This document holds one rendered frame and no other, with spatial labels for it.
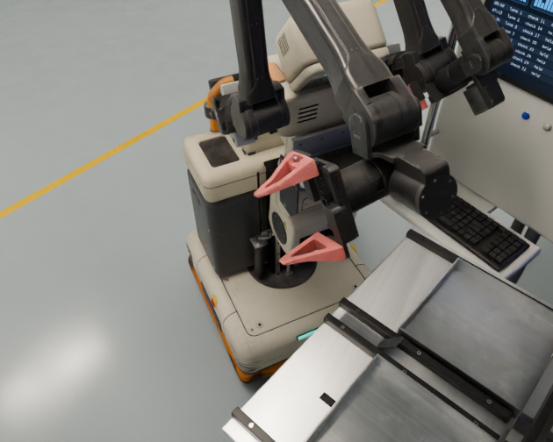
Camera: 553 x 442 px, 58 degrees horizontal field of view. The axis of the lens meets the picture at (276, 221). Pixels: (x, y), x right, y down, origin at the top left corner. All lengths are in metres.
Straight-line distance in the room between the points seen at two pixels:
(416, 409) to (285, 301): 0.93
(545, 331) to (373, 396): 0.42
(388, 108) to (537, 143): 0.85
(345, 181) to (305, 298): 1.30
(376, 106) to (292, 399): 0.63
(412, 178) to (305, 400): 0.58
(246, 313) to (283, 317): 0.14
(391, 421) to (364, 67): 0.67
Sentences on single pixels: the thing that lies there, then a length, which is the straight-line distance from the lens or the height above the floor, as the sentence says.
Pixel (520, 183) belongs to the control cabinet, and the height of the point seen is 0.92.
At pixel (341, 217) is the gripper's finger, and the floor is 1.40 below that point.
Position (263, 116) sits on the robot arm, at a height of 1.26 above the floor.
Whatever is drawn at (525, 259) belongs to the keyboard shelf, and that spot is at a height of 0.80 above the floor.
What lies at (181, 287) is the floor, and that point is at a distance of 2.31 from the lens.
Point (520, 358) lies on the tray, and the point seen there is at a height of 0.88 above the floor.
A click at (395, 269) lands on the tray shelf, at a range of 1.25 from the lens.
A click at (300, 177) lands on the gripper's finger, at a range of 0.59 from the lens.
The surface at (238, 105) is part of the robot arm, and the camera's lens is 1.01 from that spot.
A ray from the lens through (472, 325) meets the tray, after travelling 1.20.
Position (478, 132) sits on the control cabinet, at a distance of 1.52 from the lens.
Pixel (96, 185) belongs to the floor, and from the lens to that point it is 2.90.
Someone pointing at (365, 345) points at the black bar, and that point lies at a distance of 1.10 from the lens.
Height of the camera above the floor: 1.84
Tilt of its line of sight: 46 degrees down
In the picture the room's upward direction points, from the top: straight up
